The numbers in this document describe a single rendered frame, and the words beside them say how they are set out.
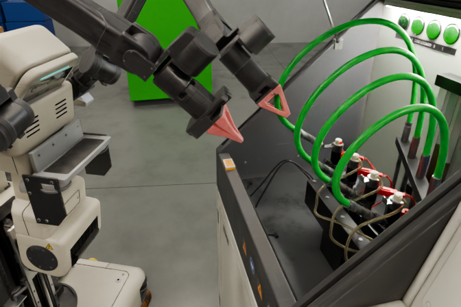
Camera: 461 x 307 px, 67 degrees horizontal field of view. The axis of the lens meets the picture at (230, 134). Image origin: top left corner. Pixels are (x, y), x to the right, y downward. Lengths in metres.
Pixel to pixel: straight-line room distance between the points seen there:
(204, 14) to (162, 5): 3.06
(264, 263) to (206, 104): 0.38
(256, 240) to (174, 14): 3.32
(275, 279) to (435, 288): 0.29
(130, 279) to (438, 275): 1.31
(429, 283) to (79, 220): 0.97
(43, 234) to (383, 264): 0.92
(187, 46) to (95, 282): 1.34
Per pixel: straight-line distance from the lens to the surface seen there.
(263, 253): 0.84
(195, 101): 0.64
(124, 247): 2.29
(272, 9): 7.32
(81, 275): 1.81
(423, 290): 0.76
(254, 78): 0.79
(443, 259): 0.72
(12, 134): 0.83
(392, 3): 1.19
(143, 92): 4.15
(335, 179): 0.66
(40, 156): 1.05
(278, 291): 0.78
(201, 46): 0.60
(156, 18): 3.96
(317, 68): 1.20
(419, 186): 0.88
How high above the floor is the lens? 1.55
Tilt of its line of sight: 27 degrees down
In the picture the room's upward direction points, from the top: straight up
